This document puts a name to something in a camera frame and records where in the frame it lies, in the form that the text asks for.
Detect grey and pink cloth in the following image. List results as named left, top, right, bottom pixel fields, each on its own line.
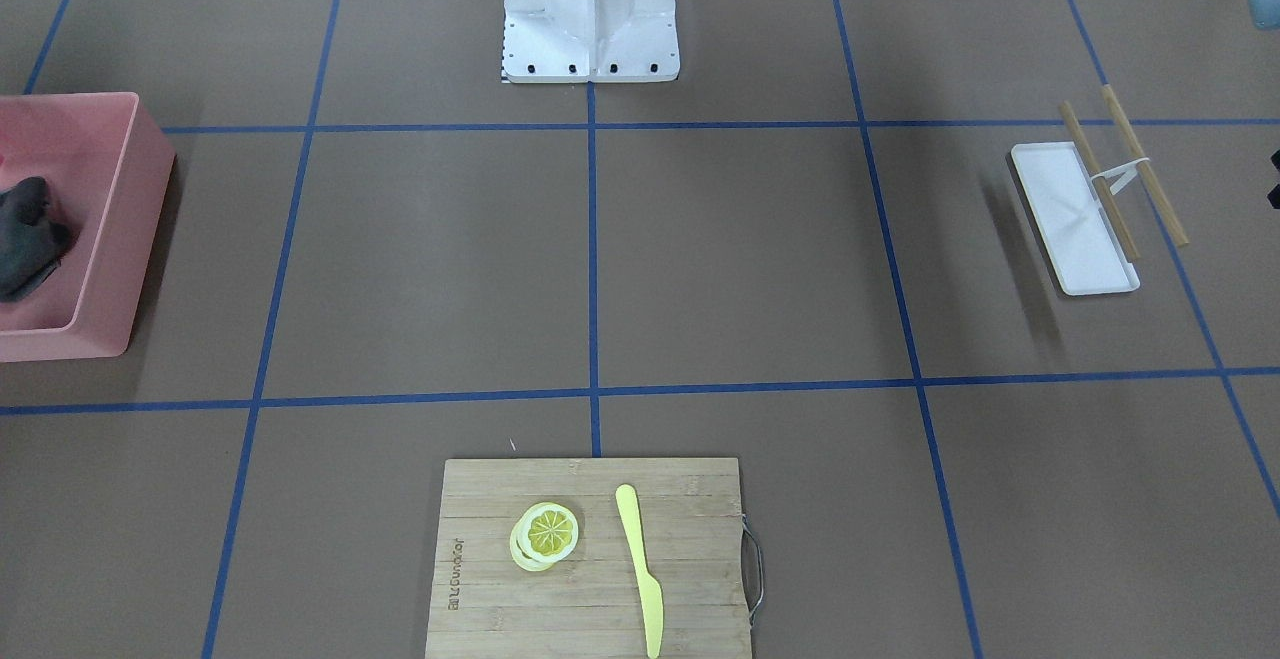
left=1, top=177, right=72, bottom=303

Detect wooden rack rod near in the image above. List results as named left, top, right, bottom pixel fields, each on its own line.
left=1059, top=100, right=1140, bottom=262

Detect white rectangular tray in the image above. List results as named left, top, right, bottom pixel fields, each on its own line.
left=1010, top=141, right=1140, bottom=296

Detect yellow plastic knife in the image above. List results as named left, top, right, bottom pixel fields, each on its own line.
left=614, top=482, right=666, bottom=658

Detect yellow lemon slices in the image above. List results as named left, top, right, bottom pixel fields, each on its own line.
left=508, top=502, right=580, bottom=572

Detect bamboo cutting board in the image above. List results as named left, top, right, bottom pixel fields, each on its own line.
left=424, top=458, right=753, bottom=658

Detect pink plastic bin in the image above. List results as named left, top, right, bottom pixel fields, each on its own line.
left=1, top=91, right=175, bottom=363

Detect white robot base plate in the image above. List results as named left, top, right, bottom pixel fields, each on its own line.
left=500, top=0, right=681, bottom=84

